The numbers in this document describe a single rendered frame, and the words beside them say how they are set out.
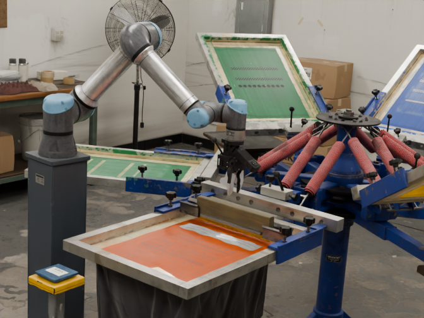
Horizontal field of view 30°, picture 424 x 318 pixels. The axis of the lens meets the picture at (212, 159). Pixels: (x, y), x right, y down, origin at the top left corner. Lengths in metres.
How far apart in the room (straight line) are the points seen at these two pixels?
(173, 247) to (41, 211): 0.59
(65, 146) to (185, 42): 5.53
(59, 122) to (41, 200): 0.32
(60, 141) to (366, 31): 4.65
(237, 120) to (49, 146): 0.73
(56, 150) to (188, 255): 0.68
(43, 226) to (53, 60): 4.22
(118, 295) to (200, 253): 0.33
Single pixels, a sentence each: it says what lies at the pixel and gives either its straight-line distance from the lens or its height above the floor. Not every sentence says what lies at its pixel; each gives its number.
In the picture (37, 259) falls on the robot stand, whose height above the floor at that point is 0.77.
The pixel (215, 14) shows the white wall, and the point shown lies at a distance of 8.31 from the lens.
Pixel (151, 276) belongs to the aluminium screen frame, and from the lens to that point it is 2.57.
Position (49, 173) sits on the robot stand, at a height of 1.15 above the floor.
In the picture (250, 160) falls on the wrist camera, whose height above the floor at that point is 1.25.
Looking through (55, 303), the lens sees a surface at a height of 0.87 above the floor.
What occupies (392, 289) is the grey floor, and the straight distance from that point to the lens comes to 5.27.
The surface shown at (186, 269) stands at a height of 0.95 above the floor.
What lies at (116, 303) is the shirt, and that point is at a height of 0.77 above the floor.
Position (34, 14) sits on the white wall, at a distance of 7.12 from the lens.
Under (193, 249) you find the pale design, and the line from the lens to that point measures 2.89.
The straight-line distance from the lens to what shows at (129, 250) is 2.86.
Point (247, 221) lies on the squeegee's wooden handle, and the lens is 3.03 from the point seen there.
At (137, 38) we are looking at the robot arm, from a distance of 2.93.
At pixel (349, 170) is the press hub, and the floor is 1.08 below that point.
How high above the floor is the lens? 1.98
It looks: 14 degrees down
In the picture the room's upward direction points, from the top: 4 degrees clockwise
